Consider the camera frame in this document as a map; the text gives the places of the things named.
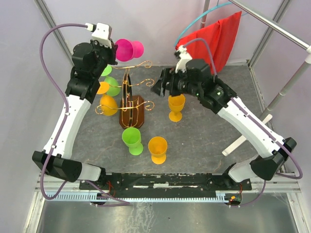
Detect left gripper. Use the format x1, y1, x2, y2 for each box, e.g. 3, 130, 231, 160
90, 39, 119, 79

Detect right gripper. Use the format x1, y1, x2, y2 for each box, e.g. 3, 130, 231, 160
150, 67, 201, 97

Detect pink plastic goblet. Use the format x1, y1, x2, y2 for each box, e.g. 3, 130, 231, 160
115, 39, 144, 62

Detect orange plastic goblet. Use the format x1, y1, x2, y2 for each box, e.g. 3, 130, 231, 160
168, 94, 186, 122
148, 136, 168, 165
95, 82, 118, 116

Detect green plastic goblet back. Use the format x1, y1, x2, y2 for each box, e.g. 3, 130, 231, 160
101, 65, 121, 97

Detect green plastic goblet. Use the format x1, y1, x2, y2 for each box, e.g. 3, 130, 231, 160
121, 127, 143, 156
101, 65, 121, 97

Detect orange plastic goblet front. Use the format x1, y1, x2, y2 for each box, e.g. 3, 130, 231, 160
148, 136, 168, 165

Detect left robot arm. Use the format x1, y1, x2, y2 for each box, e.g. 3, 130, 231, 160
32, 39, 118, 189

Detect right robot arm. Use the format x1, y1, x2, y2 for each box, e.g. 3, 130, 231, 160
151, 59, 297, 190

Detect green plastic goblet front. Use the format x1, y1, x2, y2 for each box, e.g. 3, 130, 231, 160
121, 127, 143, 156

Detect red cloth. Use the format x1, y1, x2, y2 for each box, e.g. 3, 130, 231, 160
175, 12, 242, 72

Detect teal hoop tube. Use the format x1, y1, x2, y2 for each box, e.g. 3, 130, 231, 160
174, 0, 249, 48

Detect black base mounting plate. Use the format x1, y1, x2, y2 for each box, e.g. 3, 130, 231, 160
94, 173, 252, 198

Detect white metal stand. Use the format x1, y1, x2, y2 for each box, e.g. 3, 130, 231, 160
198, 0, 311, 156

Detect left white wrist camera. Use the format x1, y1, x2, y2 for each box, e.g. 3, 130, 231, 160
85, 22, 112, 49

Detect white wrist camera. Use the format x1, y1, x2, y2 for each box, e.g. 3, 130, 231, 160
175, 45, 192, 73
85, 22, 112, 49

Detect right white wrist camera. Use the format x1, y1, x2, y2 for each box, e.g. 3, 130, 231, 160
175, 45, 192, 73

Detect gold wire wine glass rack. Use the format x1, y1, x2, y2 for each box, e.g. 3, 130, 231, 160
95, 60, 155, 129

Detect grey cable duct strip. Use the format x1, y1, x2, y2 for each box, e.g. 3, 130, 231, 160
53, 191, 229, 203

